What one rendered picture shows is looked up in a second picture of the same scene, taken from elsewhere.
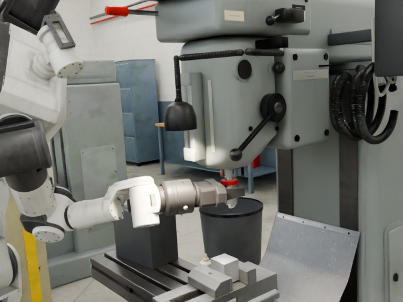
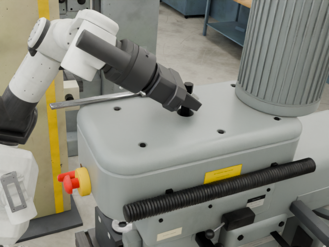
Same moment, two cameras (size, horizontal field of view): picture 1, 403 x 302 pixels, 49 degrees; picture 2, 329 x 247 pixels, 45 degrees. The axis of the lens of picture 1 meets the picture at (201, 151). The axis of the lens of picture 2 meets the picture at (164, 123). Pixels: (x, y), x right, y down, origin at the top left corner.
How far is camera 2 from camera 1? 89 cm
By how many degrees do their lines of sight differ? 25
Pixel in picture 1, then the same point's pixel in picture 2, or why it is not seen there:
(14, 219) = (42, 129)
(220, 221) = not seen: hidden behind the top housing
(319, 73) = (269, 237)
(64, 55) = (16, 215)
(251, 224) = not seen: hidden behind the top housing
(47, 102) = (6, 232)
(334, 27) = (304, 192)
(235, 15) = (171, 233)
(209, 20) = (143, 234)
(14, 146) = not seen: outside the picture
